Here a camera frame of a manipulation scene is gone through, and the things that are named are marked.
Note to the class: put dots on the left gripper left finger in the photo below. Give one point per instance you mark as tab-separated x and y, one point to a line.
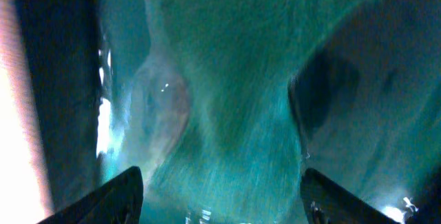
118	201

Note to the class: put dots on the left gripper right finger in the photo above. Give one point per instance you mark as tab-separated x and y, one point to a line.
326	202

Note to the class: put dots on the green scrubbing sponge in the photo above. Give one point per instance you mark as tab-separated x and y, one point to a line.
239	155

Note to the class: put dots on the black rectangular tray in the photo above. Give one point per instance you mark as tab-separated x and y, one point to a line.
366	105

